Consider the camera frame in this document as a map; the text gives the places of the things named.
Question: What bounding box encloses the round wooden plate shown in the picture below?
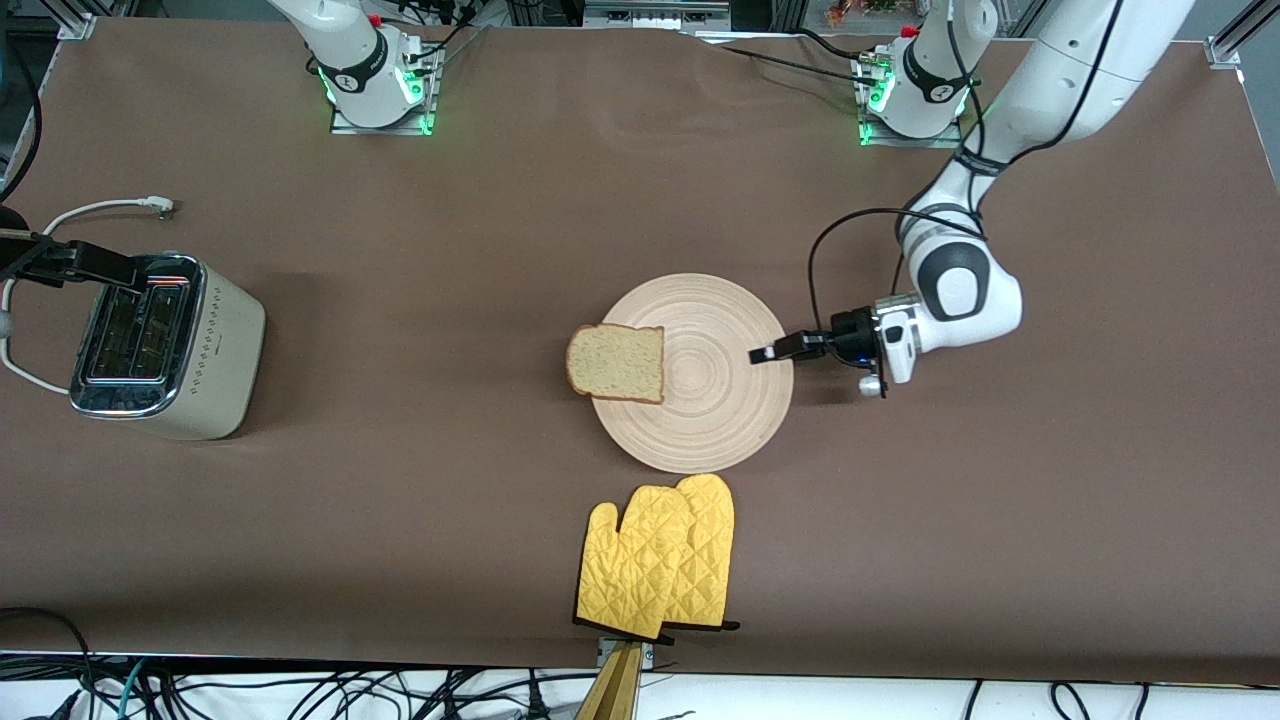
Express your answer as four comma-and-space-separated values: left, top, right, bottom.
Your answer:
592, 273, 796, 474

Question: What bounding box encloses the brown-crust bread slice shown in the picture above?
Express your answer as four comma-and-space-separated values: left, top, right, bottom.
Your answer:
566, 323, 666, 404

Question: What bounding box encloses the cream chrome two-slot toaster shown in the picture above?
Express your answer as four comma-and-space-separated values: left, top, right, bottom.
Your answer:
68, 252, 268, 441

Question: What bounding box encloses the yellow quilted oven mitt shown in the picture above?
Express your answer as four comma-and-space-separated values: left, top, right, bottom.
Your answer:
575, 485, 693, 641
660, 473, 741, 633

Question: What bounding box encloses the orange red cluttered object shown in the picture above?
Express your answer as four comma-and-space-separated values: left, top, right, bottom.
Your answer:
825, 0, 906, 27

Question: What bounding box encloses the grey box behind table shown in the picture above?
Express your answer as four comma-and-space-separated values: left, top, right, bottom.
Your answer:
583, 0, 731, 31

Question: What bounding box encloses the white toaster power cord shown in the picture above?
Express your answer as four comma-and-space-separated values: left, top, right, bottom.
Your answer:
0, 195, 179, 393

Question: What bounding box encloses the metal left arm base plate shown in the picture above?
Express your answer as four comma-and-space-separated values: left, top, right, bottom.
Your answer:
857, 55, 966, 149

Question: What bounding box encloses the aluminium frame bracket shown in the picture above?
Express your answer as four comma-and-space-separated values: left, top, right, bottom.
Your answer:
57, 0, 103, 41
1205, 0, 1280, 71

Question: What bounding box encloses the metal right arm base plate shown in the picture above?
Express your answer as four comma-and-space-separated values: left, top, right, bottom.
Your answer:
330, 45, 441, 136

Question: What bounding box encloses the black cable on table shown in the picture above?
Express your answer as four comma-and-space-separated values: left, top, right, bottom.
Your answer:
695, 28, 886, 86

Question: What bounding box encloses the looped black floor cable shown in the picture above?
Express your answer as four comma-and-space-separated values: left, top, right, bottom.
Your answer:
0, 607, 98, 720

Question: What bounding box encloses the wooden camera mount stick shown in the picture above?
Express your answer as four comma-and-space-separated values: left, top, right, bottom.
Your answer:
575, 637, 656, 720

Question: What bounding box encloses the teal cable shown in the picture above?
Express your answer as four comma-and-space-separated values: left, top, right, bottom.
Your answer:
113, 658, 151, 720

